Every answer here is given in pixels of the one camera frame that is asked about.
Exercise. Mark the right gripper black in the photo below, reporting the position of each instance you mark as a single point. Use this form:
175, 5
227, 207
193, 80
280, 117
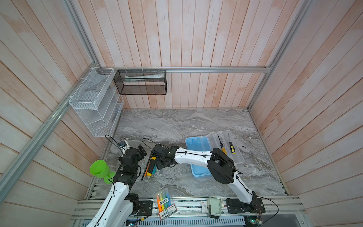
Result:
158, 164

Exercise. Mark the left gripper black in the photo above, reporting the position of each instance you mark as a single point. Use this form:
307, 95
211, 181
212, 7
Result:
141, 156

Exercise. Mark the orange pencil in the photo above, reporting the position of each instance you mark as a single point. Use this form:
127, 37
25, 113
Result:
146, 168

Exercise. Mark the yellow black utility knife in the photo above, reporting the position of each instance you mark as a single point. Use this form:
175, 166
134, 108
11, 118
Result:
151, 166

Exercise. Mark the black short screwdriver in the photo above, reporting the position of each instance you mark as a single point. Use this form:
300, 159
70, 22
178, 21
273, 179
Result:
232, 149

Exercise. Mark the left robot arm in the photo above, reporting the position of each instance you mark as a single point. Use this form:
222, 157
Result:
120, 203

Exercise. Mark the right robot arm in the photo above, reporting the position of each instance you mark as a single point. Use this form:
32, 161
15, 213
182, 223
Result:
220, 165

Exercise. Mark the highlighter marker pack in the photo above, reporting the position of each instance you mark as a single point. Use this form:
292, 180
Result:
165, 204

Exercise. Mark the green plastic cup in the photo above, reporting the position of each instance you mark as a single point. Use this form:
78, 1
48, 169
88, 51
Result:
101, 169

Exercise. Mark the white green electronic box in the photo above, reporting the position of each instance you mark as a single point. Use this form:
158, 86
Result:
214, 208

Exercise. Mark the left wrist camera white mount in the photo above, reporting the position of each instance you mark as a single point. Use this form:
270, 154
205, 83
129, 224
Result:
123, 145

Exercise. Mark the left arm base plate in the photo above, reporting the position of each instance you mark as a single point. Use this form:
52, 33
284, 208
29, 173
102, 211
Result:
142, 208

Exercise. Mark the white wire mesh shelf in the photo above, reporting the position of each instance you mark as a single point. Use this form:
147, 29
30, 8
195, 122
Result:
97, 103

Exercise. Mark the black wire mesh basket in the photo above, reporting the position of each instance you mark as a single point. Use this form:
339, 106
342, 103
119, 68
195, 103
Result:
141, 82

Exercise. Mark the aluminium front rail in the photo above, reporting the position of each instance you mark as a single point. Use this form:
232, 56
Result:
191, 206

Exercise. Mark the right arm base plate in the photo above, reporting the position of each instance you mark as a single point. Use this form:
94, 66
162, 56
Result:
234, 206

